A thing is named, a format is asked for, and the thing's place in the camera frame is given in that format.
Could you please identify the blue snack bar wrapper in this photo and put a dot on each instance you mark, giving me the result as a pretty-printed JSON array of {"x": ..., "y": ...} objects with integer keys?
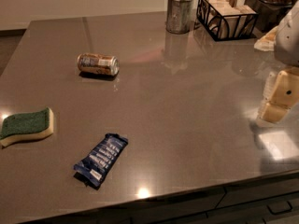
[{"x": 96, "y": 165}]

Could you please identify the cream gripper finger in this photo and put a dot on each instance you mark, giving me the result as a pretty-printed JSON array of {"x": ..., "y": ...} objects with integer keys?
[{"x": 280, "y": 94}]

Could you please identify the green and yellow sponge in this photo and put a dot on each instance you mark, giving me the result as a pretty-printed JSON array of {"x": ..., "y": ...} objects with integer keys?
[{"x": 27, "y": 127}]

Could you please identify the black drawer handle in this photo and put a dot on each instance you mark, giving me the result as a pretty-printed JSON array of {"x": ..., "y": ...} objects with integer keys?
[{"x": 279, "y": 208}]

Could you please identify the metal cup holder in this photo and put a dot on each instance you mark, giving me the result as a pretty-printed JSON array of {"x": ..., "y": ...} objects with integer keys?
[{"x": 178, "y": 17}]

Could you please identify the white crumpled paper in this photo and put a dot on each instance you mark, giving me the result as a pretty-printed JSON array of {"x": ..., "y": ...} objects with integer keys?
[{"x": 267, "y": 42}]

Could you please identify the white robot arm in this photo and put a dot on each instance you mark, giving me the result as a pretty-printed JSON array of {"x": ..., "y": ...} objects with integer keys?
[{"x": 286, "y": 48}]

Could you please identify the brown napkins in basket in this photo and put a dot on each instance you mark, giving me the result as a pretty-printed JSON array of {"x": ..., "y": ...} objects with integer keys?
[{"x": 227, "y": 8}]

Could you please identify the dark box with jar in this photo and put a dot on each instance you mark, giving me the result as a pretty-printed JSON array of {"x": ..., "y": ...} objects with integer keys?
[{"x": 270, "y": 12}]

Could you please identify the orange soda can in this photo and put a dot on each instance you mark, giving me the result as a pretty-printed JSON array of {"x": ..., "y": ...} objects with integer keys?
[{"x": 98, "y": 64}]

